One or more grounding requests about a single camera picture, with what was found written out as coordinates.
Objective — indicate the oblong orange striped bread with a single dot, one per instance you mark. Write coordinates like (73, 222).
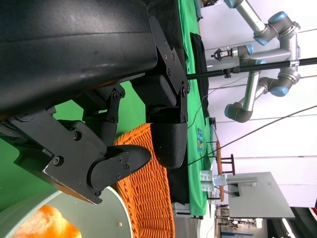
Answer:
(49, 225)

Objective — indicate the green tablecloth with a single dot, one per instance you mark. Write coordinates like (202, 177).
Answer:
(195, 173)

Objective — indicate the pale green bowl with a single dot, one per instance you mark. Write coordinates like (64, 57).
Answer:
(99, 218)

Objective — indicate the white green carton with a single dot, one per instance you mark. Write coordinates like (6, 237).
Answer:
(206, 181)

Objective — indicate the black tripod pole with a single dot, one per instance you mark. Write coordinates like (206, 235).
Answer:
(260, 66)

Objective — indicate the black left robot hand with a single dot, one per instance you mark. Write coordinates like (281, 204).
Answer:
(74, 49)

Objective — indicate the orange wicker basket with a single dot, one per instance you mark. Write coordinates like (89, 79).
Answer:
(148, 198)

